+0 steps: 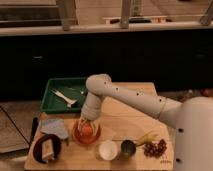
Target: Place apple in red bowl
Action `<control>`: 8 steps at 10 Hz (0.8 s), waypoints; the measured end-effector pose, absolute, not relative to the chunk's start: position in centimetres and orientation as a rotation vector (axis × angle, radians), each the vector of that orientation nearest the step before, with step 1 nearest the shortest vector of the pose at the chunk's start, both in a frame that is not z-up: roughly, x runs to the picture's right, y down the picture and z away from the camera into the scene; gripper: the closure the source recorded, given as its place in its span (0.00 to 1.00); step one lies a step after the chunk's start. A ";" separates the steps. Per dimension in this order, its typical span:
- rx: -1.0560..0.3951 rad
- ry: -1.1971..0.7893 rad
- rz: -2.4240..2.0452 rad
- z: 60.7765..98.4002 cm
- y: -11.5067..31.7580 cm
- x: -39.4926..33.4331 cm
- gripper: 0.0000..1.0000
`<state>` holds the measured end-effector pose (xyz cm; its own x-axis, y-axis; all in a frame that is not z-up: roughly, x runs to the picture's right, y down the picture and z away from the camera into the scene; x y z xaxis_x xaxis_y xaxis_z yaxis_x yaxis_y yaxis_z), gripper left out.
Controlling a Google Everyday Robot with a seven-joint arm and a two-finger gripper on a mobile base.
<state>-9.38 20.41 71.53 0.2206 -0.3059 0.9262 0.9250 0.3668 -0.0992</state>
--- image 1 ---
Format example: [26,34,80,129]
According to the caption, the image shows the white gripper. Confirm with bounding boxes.
[78,93,102,135]

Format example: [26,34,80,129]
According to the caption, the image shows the red apple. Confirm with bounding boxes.
[81,123,93,137]

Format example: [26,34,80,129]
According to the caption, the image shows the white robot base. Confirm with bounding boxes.
[174,97,213,171]

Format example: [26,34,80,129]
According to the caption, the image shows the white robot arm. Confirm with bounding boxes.
[81,74,182,128]

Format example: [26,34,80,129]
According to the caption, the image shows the red bowl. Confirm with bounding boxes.
[72,121,101,146]

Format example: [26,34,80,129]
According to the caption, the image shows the white plastic fork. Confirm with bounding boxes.
[51,89,77,108]

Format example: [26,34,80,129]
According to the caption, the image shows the white round cup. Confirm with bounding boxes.
[98,140,118,161]

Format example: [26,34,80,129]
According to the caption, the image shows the green plastic tray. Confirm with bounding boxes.
[41,77,87,114]

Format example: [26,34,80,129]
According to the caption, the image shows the blue grey cloth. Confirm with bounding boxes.
[40,119,69,140]

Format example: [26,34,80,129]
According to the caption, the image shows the dark small cup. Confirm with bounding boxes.
[121,140,136,157]

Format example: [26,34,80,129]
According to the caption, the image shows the beige sponge block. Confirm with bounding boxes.
[42,139,54,161]

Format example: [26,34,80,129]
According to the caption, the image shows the dark round plate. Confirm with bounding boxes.
[33,134,61,164]

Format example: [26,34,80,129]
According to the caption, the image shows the yellow banana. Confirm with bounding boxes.
[136,132,157,146]

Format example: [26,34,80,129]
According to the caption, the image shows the bunch of red grapes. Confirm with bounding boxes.
[143,139,167,158]

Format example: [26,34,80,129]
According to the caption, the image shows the black handle tool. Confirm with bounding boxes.
[29,117,39,145]

